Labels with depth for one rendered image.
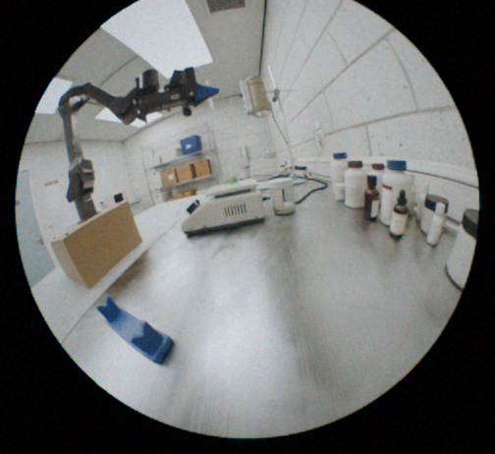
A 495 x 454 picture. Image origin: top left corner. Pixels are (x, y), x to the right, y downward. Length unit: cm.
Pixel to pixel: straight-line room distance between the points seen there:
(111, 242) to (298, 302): 37
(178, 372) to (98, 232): 30
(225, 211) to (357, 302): 28
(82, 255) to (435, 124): 75
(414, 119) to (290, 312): 46
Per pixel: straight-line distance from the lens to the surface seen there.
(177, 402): 15
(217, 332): 15
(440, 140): 43
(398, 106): 49
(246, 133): 287
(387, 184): 29
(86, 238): 36
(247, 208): 32
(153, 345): 16
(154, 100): 41
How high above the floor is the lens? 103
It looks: 16 degrees down
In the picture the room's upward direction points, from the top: 11 degrees counter-clockwise
